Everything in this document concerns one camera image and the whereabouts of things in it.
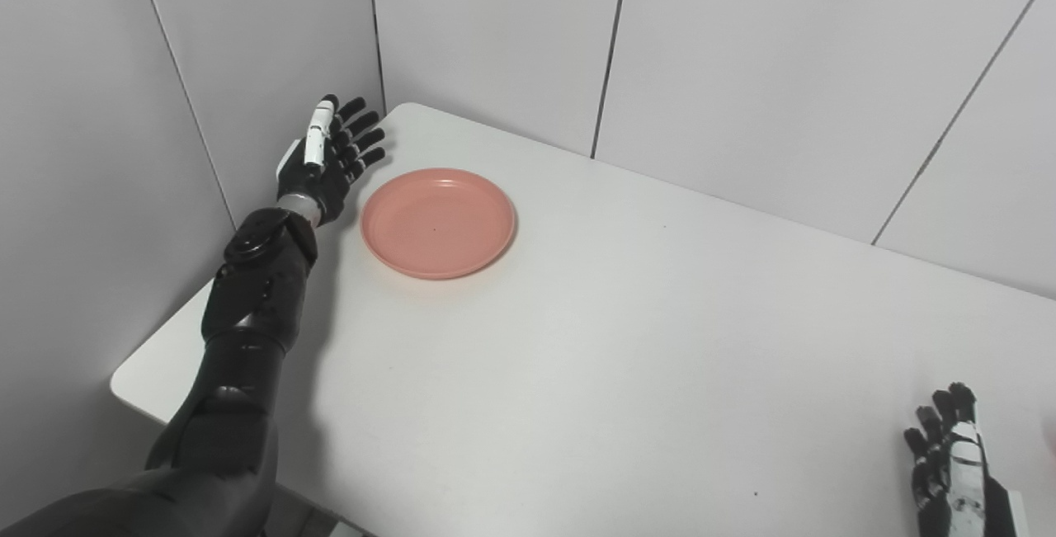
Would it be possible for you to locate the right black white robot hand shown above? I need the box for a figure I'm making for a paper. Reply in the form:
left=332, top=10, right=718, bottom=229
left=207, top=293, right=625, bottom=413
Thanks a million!
left=903, top=382, right=1030, bottom=537

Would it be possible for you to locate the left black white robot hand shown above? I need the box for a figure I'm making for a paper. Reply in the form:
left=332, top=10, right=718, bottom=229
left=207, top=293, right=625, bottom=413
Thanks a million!
left=276, top=94, right=387, bottom=227

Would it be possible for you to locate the pink plastic plate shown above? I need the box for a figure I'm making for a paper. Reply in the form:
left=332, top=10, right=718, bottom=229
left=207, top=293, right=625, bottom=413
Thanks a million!
left=360, top=167, right=517, bottom=280

